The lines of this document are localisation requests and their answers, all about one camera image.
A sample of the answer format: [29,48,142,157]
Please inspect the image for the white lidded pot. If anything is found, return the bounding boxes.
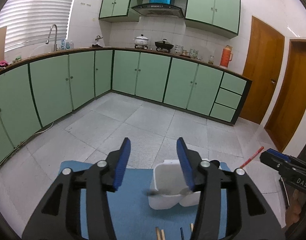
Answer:
[134,34,150,47]

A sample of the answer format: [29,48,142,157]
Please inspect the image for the black wok with lid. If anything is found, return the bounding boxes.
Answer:
[155,39,174,50]

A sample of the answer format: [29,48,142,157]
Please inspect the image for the wooden door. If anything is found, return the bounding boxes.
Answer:
[239,15,286,125]
[264,38,306,153]

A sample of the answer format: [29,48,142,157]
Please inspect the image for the white window blind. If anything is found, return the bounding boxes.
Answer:
[4,0,79,53]

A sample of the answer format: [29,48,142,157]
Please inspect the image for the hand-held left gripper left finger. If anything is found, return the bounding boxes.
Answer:
[21,137,131,240]

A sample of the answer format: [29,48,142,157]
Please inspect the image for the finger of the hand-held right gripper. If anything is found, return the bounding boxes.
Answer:
[259,152,290,173]
[266,149,306,167]

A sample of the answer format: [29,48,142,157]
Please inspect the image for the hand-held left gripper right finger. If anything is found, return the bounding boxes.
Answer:
[176,137,286,240]

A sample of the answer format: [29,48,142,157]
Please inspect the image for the blue table mat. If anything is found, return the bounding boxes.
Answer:
[60,160,230,240]

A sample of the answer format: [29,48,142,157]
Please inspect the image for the orange thermos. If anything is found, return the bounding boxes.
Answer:
[220,45,234,68]

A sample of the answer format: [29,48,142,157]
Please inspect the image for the green wall cabinets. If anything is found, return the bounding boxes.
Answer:
[99,0,241,39]

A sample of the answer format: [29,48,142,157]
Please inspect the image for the white two-compartment utensil holder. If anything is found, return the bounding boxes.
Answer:
[148,159,201,210]

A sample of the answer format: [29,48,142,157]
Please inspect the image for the black range hood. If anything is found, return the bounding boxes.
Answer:
[131,3,185,18]

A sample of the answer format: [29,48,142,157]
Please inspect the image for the green base cabinets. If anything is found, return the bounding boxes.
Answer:
[0,47,253,172]

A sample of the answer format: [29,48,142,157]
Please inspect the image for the person's right hand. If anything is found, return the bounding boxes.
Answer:
[285,189,302,224]

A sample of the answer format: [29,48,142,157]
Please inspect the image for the metal spoon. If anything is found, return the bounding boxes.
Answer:
[142,189,191,197]

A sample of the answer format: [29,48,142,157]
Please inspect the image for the chrome kitchen faucet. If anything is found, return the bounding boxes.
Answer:
[46,24,58,52]

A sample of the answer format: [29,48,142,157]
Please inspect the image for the white power cable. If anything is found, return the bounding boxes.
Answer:
[35,121,55,135]

